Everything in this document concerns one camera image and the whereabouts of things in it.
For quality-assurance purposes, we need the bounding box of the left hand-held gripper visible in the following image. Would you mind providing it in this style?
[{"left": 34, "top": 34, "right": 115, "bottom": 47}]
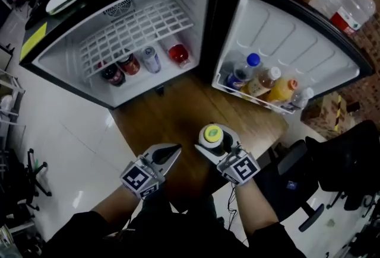
[{"left": 119, "top": 143, "right": 183, "bottom": 200}]

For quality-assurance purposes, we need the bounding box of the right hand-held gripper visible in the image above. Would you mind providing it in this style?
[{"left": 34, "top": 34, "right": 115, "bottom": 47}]
[{"left": 194, "top": 126, "right": 262, "bottom": 186}]

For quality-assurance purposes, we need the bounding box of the drink bottle with yellow cap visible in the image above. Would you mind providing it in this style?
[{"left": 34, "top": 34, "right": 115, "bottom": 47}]
[{"left": 198, "top": 123, "right": 226, "bottom": 155}]

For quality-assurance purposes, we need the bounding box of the black mini fridge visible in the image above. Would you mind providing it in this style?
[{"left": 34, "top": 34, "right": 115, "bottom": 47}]
[{"left": 19, "top": 0, "right": 223, "bottom": 111}]

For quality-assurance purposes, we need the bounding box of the person's right forearm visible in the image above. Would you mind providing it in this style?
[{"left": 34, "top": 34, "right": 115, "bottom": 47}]
[{"left": 233, "top": 179, "right": 281, "bottom": 237}]

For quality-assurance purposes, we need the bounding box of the person's left forearm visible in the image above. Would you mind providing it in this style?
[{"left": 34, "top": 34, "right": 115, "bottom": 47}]
[{"left": 91, "top": 184, "right": 147, "bottom": 225}]

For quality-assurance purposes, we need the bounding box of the blue-capped drink bottle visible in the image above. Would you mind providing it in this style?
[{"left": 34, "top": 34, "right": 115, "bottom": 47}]
[{"left": 224, "top": 53, "right": 262, "bottom": 93}]

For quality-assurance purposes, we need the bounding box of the silver drink can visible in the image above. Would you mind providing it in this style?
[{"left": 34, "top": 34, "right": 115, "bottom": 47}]
[{"left": 141, "top": 46, "right": 162, "bottom": 74}]

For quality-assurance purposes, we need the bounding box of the black fridge door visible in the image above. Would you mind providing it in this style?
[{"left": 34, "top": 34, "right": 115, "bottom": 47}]
[{"left": 207, "top": 0, "right": 375, "bottom": 115}]

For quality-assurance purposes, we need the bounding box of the brown tea bottle white cap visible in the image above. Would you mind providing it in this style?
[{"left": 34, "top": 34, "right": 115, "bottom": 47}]
[{"left": 242, "top": 66, "right": 282, "bottom": 100}]

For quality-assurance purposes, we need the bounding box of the person's black clothing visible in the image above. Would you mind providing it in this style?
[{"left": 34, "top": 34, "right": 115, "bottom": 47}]
[{"left": 41, "top": 191, "right": 307, "bottom": 258}]

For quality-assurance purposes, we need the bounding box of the orange juice bottle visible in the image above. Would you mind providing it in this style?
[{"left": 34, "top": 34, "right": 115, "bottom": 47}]
[{"left": 267, "top": 77, "right": 299, "bottom": 105}]

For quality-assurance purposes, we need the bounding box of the clear bottle with white cap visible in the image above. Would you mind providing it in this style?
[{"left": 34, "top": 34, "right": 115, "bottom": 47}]
[{"left": 281, "top": 87, "right": 315, "bottom": 112}]

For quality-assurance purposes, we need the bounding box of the cardboard box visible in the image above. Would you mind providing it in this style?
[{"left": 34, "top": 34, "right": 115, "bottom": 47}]
[{"left": 300, "top": 93, "right": 362, "bottom": 139}]

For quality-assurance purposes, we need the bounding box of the black office chair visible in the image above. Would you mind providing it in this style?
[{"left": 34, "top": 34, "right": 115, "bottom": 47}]
[{"left": 255, "top": 119, "right": 380, "bottom": 232}]

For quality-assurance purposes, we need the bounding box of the black chair base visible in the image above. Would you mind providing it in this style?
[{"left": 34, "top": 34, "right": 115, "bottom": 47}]
[{"left": 26, "top": 148, "right": 53, "bottom": 212}]

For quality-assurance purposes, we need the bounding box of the metal shelf rack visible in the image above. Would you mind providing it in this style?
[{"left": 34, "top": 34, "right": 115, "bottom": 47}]
[{"left": 0, "top": 43, "right": 26, "bottom": 141}]

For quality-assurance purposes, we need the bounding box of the black cable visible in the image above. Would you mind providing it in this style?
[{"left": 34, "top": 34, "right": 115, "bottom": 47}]
[{"left": 226, "top": 185, "right": 239, "bottom": 231}]

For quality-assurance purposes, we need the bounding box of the white wire fridge shelf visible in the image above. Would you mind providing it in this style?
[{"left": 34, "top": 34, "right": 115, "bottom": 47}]
[{"left": 78, "top": 0, "right": 195, "bottom": 78}]

